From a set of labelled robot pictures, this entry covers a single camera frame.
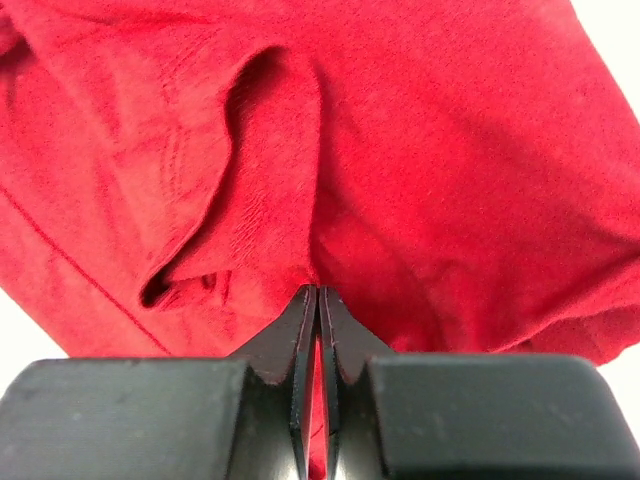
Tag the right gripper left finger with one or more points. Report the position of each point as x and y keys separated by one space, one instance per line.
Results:
x=245 y=416

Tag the dark red t-shirt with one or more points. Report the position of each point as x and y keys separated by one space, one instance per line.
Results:
x=463 y=174

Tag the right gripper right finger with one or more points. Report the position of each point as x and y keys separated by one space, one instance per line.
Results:
x=464 y=416

